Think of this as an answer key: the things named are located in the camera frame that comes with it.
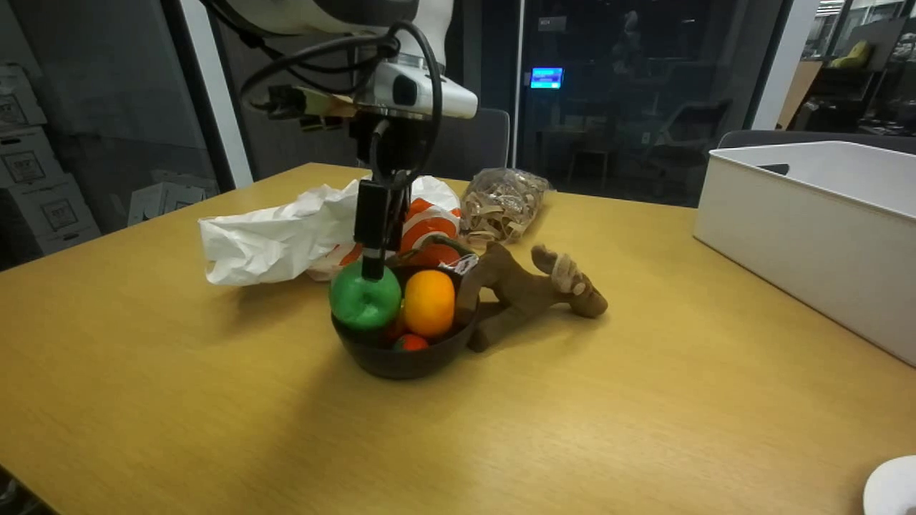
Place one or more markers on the red plastic fruit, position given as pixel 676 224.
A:
pixel 414 341

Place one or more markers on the black bowl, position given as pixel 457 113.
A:
pixel 401 365

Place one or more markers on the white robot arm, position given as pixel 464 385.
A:
pixel 420 91

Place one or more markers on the white orange plastic bag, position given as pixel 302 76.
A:
pixel 267 244

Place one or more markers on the dark grey chair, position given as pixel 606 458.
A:
pixel 753 139

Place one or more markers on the white pillar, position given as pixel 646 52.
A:
pixel 788 68

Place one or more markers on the blue lit screen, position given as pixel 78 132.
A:
pixel 547 78

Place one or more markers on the clear bag of nuts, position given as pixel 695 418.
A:
pixel 503 204

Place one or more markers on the white door frame post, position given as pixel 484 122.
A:
pixel 217 95

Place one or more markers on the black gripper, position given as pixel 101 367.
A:
pixel 395 145

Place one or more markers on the orange plastic fruit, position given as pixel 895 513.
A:
pixel 431 304

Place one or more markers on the white rectangular box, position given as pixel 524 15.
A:
pixel 810 239

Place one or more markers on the white plate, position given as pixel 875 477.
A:
pixel 898 487

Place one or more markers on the cardboard box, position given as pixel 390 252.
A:
pixel 46 215
pixel 29 159

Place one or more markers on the brown plush toy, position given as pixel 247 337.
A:
pixel 516 291

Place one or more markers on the grey office chair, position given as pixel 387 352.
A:
pixel 483 145

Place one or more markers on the white glass frame strip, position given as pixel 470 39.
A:
pixel 518 86

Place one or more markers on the green plastic fruit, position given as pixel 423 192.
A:
pixel 361 301

